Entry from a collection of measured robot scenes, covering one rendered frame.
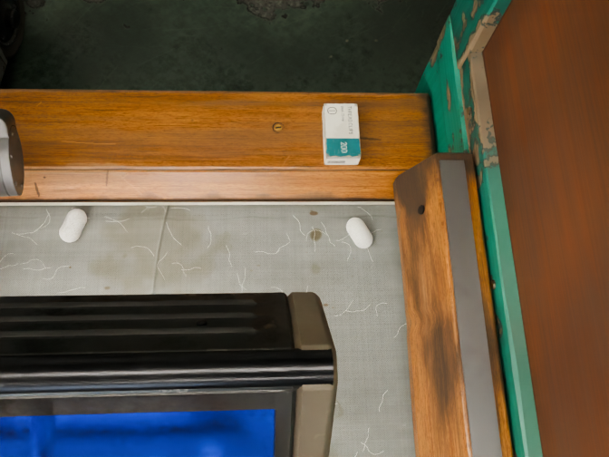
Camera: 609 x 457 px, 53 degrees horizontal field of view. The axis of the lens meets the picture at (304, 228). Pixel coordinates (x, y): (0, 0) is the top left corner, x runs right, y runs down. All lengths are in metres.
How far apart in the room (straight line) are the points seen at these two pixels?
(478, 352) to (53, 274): 0.40
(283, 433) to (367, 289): 0.39
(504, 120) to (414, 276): 0.15
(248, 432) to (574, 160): 0.28
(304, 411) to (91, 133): 0.48
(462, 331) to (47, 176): 0.42
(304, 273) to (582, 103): 0.31
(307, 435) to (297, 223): 0.40
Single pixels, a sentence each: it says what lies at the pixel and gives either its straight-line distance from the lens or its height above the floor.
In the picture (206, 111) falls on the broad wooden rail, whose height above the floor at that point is 0.76.
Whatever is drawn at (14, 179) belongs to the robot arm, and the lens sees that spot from 0.54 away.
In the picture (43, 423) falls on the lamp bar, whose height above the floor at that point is 1.09.
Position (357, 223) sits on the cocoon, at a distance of 0.61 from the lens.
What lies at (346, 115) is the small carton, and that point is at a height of 0.79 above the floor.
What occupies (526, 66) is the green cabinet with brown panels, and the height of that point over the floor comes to 0.95.
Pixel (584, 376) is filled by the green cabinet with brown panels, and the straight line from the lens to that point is 0.43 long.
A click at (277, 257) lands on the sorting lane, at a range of 0.61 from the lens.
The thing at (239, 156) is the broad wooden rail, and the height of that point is 0.76.
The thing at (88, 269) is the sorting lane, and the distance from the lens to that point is 0.63.
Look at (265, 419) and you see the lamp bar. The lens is 0.24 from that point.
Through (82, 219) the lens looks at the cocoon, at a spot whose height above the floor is 0.76.
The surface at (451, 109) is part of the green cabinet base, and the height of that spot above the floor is 0.82.
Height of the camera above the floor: 1.33
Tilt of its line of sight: 70 degrees down
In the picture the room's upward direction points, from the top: 12 degrees clockwise
